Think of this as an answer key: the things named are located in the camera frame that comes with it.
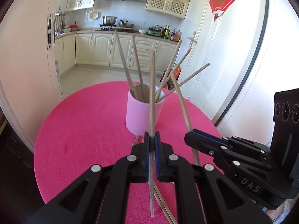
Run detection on person's right hand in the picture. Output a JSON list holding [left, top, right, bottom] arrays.
[[266, 201, 295, 221]]

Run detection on pink cup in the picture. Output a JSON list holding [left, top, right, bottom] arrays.
[[126, 83, 165, 136]]

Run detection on door handle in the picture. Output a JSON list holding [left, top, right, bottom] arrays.
[[188, 31, 198, 52]]

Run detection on steel cooking pot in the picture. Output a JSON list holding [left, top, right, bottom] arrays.
[[102, 15, 118, 26]]

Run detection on group of wooden chopsticks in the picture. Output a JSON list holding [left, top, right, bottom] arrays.
[[114, 29, 211, 224]]

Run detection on single brown wooden chopstick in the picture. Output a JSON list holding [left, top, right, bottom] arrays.
[[170, 72, 201, 167]]

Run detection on cream lower kitchen cabinets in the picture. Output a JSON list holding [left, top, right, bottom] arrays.
[[54, 33, 181, 75]]

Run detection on small lattice door cabinet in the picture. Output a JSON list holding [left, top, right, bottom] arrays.
[[66, 0, 97, 12]]

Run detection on single pale wooden chopstick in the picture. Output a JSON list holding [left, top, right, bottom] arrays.
[[149, 52, 156, 218]]

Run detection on hanging utensil rack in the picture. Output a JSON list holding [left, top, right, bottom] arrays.
[[55, 7, 70, 32]]

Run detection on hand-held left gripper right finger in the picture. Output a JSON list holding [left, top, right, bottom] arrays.
[[154, 131, 272, 224]]

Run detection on cream drawer unit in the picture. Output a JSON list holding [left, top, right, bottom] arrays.
[[129, 37, 158, 73]]

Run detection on gas stove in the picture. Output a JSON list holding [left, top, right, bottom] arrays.
[[99, 24, 135, 32]]

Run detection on metal door lock plate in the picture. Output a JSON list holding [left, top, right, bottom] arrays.
[[47, 13, 56, 50]]

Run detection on wide lattice door cabinet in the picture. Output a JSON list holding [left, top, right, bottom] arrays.
[[145, 0, 190, 19]]

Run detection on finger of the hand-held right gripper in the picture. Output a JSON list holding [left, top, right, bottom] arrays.
[[193, 129, 273, 162], [184, 131, 274, 176]]

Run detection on dark wok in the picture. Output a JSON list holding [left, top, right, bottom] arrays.
[[118, 20, 135, 28]]

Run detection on kitchen countertop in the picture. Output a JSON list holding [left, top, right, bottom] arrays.
[[55, 29, 183, 43]]

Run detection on green electric cooker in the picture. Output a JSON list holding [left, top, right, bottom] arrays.
[[146, 26, 162, 37]]

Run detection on white sliding door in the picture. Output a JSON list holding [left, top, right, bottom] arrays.
[[0, 0, 63, 150]]

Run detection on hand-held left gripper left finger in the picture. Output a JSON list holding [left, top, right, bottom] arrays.
[[27, 131, 150, 224]]

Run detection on pink round table mat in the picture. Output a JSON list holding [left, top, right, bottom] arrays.
[[33, 80, 225, 224]]

